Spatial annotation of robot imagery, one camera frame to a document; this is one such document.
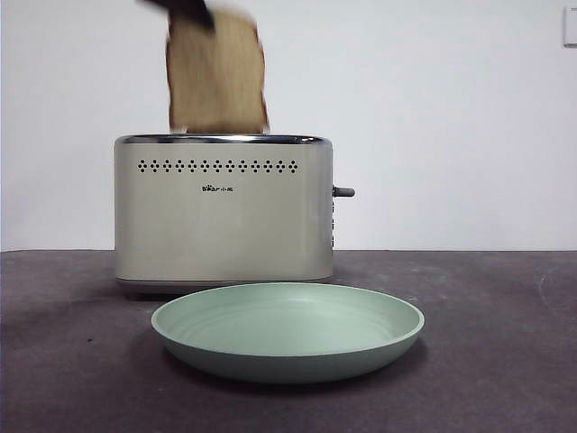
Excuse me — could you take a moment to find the white wall plate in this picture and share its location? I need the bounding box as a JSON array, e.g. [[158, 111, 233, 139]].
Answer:
[[562, 6, 577, 48]]

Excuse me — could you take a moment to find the pale green round plate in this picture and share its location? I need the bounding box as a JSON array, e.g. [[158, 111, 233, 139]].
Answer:
[[151, 282, 426, 385]]

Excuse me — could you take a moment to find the cream two-slot toaster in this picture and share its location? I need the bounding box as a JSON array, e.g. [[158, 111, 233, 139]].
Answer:
[[113, 133, 356, 300]]

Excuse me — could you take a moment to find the large brown bread slice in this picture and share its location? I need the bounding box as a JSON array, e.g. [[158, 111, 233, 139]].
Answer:
[[165, 4, 270, 135]]

